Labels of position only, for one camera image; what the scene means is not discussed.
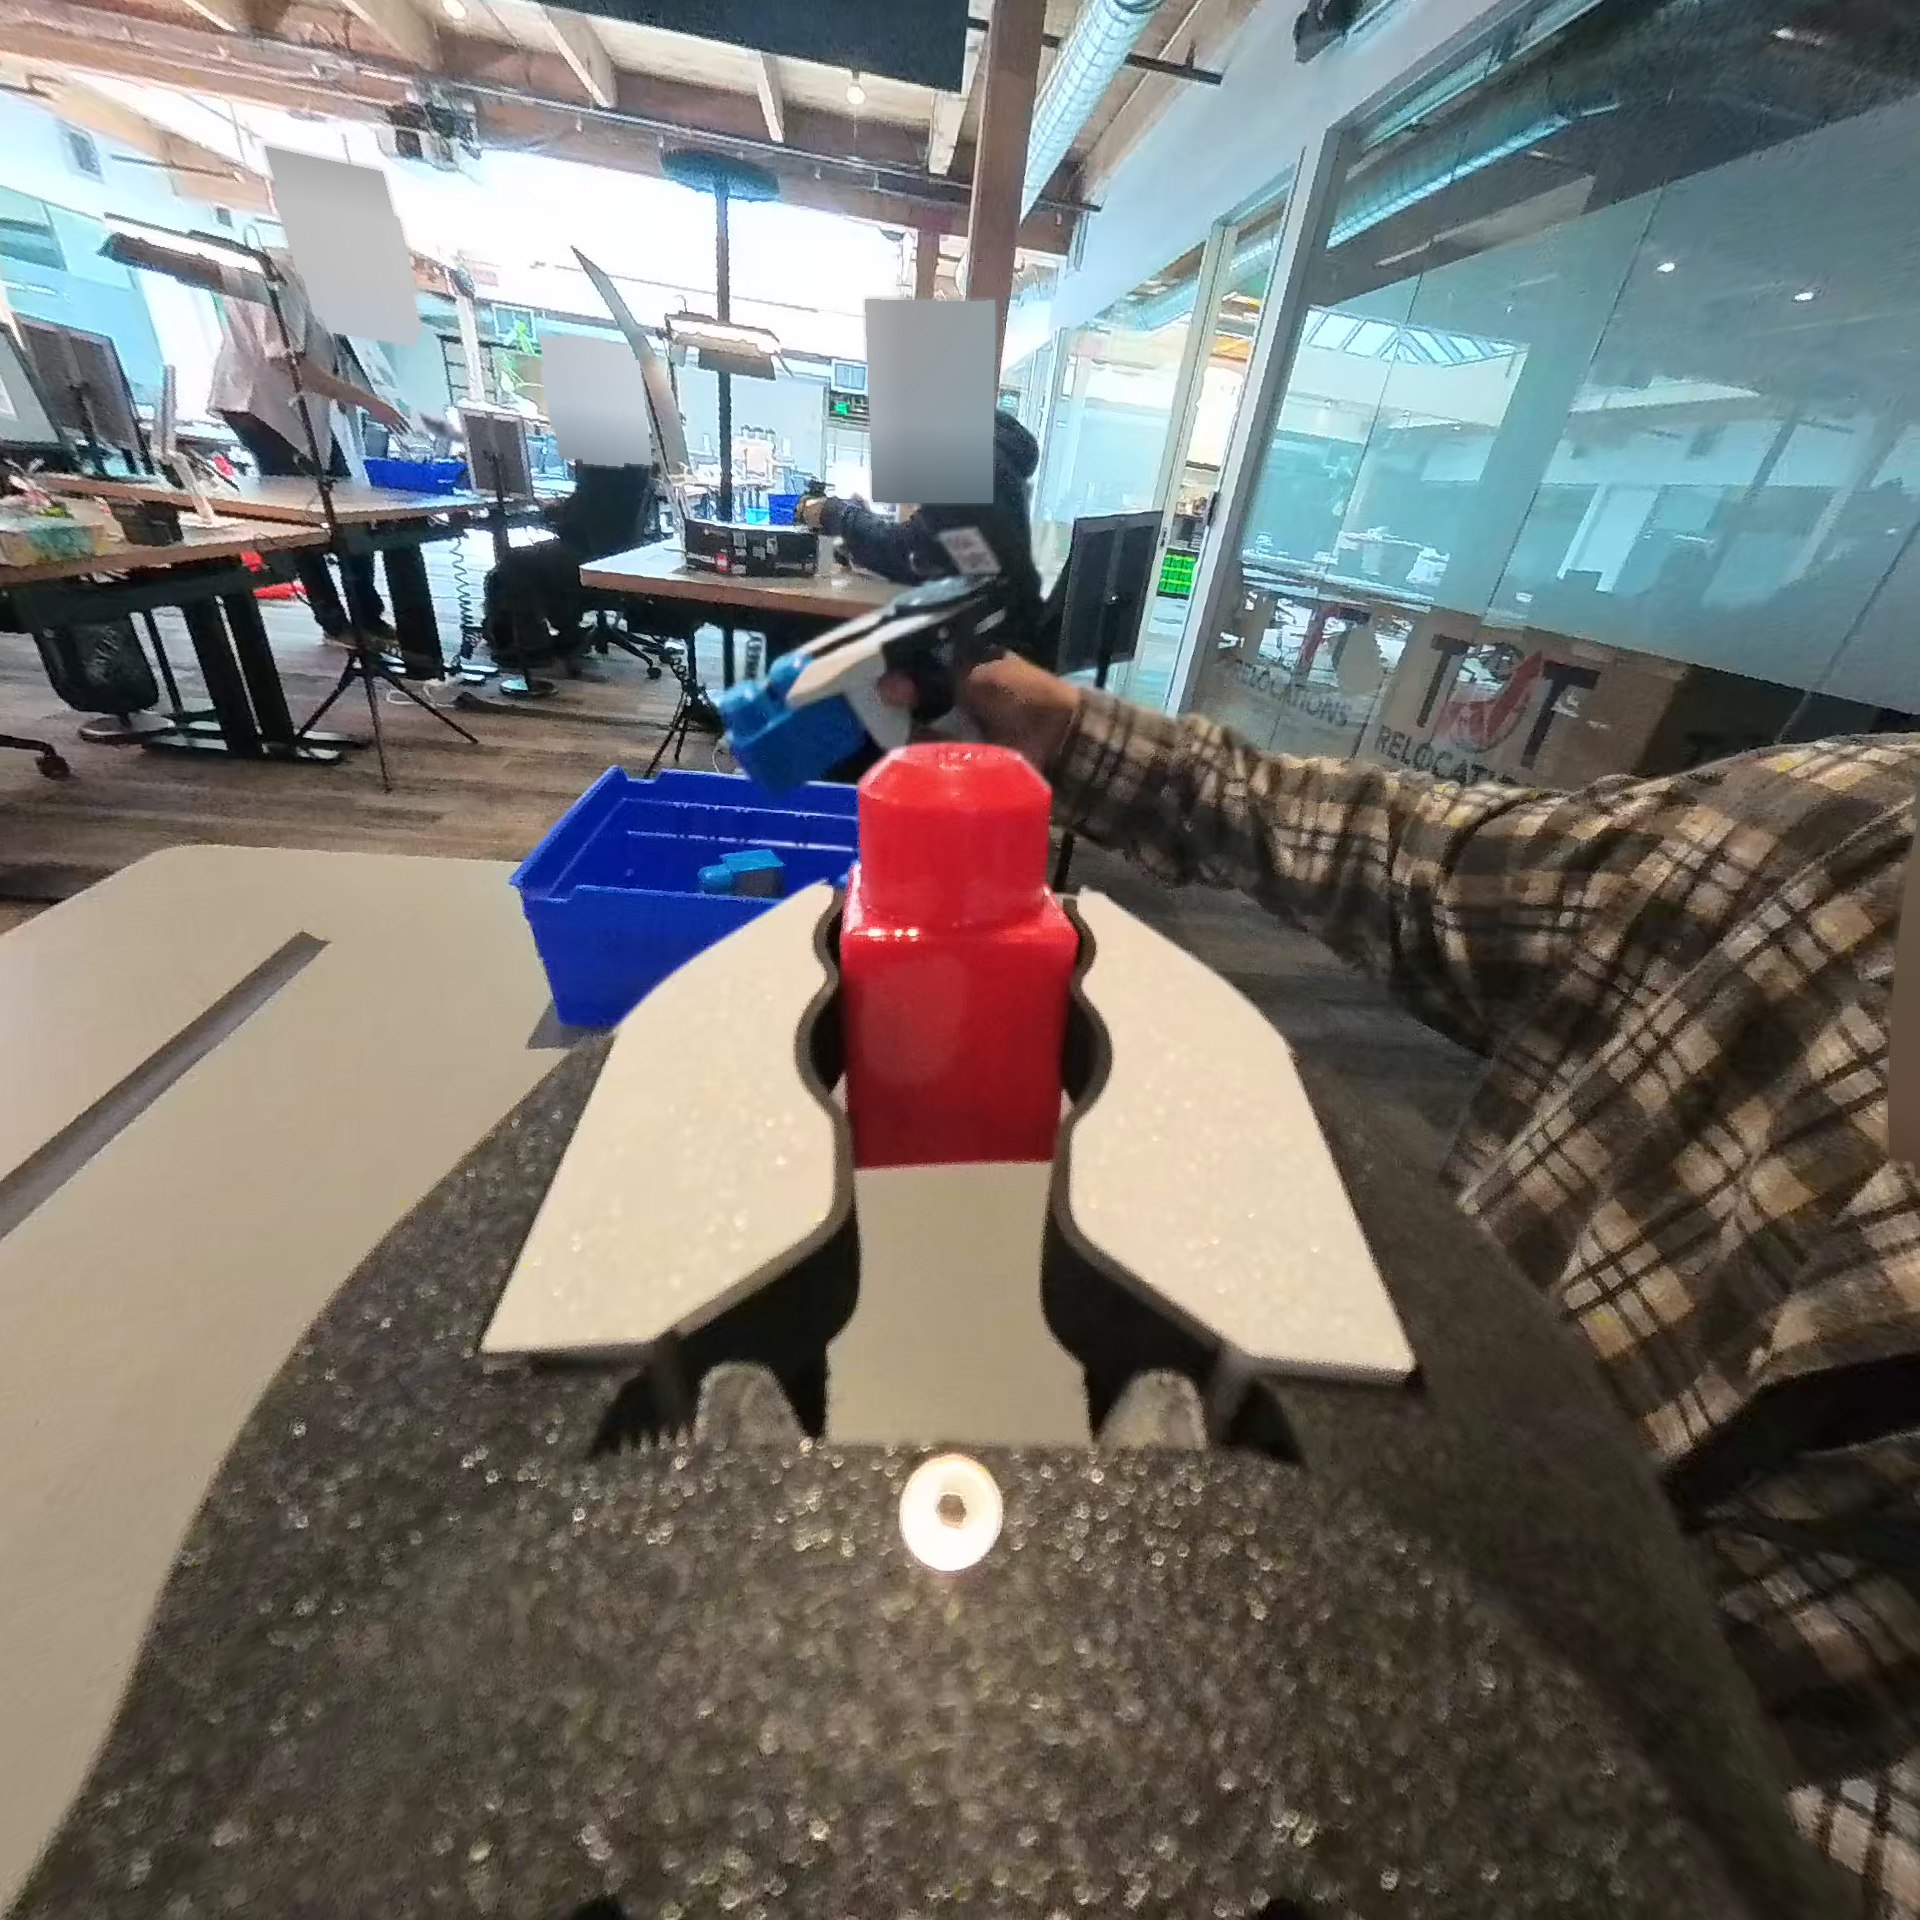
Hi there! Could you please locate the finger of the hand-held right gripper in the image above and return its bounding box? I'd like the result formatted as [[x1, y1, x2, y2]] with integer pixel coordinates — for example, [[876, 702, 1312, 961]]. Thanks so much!
[[785, 587, 989, 710]]

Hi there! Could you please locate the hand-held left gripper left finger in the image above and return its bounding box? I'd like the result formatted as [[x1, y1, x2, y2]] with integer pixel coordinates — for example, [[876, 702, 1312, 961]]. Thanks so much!
[[478, 881, 860, 1423]]

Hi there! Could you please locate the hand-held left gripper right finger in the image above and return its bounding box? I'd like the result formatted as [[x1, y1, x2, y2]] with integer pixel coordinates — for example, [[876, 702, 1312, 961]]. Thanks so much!
[[1048, 887, 1419, 1423]]

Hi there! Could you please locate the blue toy block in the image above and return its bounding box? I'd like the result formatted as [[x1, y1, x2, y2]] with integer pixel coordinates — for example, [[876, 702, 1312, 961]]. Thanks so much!
[[718, 665, 905, 796]]

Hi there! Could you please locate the blue plastic bin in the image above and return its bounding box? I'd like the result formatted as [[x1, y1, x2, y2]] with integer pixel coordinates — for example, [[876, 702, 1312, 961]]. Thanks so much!
[[509, 766, 861, 1031]]

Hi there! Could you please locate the red single-stud block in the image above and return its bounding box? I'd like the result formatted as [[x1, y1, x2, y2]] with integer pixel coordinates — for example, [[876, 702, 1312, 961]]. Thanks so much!
[[836, 741, 1078, 1169]]

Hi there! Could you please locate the person's right forearm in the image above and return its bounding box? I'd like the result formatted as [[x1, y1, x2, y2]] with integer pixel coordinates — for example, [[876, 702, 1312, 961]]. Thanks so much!
[[1048, 685, 1652, 1057]]

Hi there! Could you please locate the black box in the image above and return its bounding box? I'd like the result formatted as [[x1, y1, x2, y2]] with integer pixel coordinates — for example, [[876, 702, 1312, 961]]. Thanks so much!
[[682, 515, 825, 585]]

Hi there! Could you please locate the wooden desk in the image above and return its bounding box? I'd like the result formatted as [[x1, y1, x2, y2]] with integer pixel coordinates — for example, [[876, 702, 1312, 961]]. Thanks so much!
[[580, 538, 905, 685], [0, 479, 502, 762]]

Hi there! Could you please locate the small monitor on stand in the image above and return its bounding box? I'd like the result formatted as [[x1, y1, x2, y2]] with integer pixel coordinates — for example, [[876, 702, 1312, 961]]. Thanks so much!
[[458, 409, 543, 530]]

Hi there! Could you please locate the black tripod stand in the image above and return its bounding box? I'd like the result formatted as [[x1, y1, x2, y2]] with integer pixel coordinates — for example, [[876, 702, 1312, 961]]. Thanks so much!
[[265, 247, 485, 793]]

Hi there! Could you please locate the person's plaid shirt torso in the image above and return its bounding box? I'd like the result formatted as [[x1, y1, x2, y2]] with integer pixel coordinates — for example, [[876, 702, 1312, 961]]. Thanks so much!
[[1440, 733, 1920, 1920]]

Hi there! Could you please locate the printed cardboard box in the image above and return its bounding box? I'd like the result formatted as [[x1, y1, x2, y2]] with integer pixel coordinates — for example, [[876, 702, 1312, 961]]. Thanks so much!
[[1365, 609, 1705, 793]]

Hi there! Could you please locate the black mesh bin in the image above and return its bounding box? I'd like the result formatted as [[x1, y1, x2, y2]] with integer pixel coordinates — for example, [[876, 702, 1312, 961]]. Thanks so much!
[[31, 618, 164, 717]]

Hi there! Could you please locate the black computer monitor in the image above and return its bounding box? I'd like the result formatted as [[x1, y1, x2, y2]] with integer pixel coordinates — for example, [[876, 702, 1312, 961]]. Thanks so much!
[[16, 320, 152, 471]]

